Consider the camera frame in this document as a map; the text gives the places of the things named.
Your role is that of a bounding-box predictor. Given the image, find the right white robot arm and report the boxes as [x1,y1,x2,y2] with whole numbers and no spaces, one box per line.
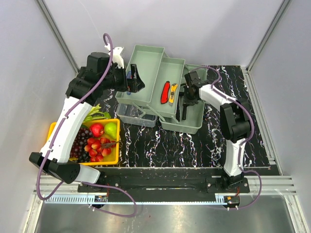
[182,70,254,190]

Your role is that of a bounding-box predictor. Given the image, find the yellow utility knife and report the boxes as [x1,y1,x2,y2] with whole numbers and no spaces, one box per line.
[169,83,178,106]

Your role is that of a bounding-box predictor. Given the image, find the black hex key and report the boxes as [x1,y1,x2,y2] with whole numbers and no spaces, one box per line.
[176,92,189,122]

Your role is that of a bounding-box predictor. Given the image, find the green pear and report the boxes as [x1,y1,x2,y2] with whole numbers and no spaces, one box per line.
[104,122,118,139]

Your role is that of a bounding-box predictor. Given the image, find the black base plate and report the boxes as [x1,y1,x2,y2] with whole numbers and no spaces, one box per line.
[77,167,251,195]

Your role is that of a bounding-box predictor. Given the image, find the aluminium frame rail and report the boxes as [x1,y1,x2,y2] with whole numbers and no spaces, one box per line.
[40,176,297,205]

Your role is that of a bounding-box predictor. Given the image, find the red cherry bunch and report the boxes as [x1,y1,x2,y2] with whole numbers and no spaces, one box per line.
[85,137,119,163]

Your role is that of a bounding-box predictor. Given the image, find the red apple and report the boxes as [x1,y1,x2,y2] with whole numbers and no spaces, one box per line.
[89,123,104,137]

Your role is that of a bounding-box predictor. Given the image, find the yellow fruit bin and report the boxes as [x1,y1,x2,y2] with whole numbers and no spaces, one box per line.
[40,118,121,168]

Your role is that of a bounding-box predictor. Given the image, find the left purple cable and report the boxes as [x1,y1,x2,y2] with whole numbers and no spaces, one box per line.
[36,33,138,217]

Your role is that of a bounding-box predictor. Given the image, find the green celery stalk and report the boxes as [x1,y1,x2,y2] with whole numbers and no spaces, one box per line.
[83,104,111,123]

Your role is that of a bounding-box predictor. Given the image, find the red folding knife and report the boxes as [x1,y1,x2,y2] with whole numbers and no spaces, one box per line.
[160,81,171,104]

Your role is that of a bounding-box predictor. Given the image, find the purple grape bunch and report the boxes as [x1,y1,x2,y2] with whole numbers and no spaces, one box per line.
[69,125,93,163]

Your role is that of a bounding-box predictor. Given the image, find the translucent plastic tool box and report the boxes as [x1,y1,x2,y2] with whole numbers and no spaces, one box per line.
[115,45,205,134]

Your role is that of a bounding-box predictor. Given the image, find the blue screwdriver long shaft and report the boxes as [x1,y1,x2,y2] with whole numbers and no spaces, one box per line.
[126,71,132,95]

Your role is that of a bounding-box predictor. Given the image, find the black marble mat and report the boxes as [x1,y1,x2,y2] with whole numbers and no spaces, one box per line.
[65,65,272,168]

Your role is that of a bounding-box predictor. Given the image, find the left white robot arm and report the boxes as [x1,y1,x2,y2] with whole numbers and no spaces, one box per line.
[29,52,145,183]

